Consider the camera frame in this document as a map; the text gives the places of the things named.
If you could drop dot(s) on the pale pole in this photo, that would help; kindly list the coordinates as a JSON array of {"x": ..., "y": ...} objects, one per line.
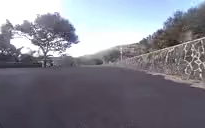
[{"x": 121, "y": 53}]

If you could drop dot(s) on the dark grey asphalt road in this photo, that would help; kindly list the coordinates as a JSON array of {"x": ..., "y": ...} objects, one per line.
[{"x": 90, "y": 100}]

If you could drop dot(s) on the broad-crowned tree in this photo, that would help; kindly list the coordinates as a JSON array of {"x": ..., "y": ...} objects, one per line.
[{"x": 46, "y": 33}]

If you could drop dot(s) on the pale kerb strip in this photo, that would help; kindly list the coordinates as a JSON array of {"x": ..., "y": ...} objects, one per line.
[{"x": 186, "y": 80}]

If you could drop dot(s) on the bushes on slope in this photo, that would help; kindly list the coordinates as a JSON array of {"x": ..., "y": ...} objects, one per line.
[{"x": 183, "y": 23}]

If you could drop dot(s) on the group of dark trees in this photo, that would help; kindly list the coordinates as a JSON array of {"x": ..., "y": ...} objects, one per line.
[{"x": 1, "y": 41}]

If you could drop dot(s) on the tall stone wall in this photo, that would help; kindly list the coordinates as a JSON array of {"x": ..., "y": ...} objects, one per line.
[{"x": 183, "y": 58}]

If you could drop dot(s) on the low dark wall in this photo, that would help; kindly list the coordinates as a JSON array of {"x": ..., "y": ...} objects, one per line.
[{"x": 10, "y": 63}]

